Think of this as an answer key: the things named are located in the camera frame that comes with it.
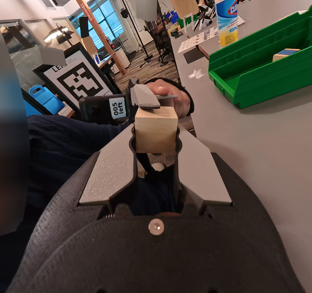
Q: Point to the green plastic bin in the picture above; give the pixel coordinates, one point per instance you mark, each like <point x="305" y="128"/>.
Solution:
<point x="256" y="78"/>

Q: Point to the wooden support post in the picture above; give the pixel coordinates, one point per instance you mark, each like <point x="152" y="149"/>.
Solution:
<point x="97" y="27"/>

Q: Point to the laminated paper sheet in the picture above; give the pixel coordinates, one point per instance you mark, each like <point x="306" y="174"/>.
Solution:
<point x="195" y="41"/>

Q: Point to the disinfecting wipes canister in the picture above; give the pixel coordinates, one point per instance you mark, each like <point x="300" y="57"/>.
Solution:
<point x="228" y="25"/>

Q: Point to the clear plastic piece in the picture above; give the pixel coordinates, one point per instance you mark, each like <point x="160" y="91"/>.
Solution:
<point x="196" y="73"/>

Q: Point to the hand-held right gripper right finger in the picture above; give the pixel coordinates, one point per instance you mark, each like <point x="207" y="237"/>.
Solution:
<point x="202" y="176"/>

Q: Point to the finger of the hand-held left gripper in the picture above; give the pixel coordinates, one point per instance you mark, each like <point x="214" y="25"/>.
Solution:
<point x="168" y="97"/>
<point x="145" y="97"/>

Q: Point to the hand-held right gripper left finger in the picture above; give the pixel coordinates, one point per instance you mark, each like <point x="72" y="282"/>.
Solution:
<point x="109" y="176"/>

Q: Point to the person's left hand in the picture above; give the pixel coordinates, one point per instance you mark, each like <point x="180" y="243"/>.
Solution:
<point x="181" y="103"/>

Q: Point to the person's left forearm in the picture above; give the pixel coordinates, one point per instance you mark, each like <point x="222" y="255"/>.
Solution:
<point x="68" y="137"/>

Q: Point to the black office chair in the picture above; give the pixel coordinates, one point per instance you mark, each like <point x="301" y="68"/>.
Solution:
<point x="163" y="52"/>

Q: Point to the blue plastic carrier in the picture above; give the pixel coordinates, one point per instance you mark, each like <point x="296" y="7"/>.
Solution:
<point x="45" y="100"/>

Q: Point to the wooden cube blue taped face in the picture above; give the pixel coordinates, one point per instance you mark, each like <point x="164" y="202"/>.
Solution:
<point x="156" y="129"/>
<point x="285" y="55"/>

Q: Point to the black white marker sign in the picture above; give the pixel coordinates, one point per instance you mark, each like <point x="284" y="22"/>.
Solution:
<point x="80" y="78"/>

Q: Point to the wooden board document stand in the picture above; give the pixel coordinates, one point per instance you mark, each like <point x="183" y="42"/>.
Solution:
<point x="184" y="3"/>

